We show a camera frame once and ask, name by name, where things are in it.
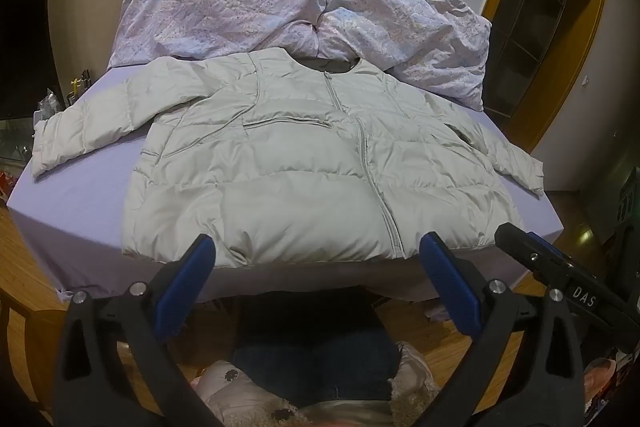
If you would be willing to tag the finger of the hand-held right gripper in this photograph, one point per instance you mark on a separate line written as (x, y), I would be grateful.
(525, 249)

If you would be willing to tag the bed with lavender sheet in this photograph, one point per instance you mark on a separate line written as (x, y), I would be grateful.
(85, 197)

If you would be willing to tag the beige puffer jacket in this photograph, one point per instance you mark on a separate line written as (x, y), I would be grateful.
(280, 177)

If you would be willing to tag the person's legs in jeans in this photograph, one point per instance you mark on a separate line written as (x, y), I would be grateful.
(315, 352)
(235, 392)

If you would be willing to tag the wooden chair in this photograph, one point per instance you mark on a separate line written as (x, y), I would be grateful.
(12, 322)

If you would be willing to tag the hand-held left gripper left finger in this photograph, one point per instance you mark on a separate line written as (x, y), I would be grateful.
(187, 287)

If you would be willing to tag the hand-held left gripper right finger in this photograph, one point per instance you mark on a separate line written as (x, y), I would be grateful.
(447, 287)

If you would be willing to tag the pink slipper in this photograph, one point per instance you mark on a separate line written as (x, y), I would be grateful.
(600, 377)

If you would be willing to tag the dark glass door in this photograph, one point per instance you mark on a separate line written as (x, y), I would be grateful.
(535, 7)

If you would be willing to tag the floral lilac duvet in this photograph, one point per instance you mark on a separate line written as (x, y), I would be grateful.
(225, 12)

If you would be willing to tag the black television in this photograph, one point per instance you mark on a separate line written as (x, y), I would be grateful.
(25, 37)

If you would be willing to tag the dark furniture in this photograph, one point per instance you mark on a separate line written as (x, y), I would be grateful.
(625, 227)

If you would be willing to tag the wooden door frame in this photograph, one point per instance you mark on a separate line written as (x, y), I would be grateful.
(565, 72)

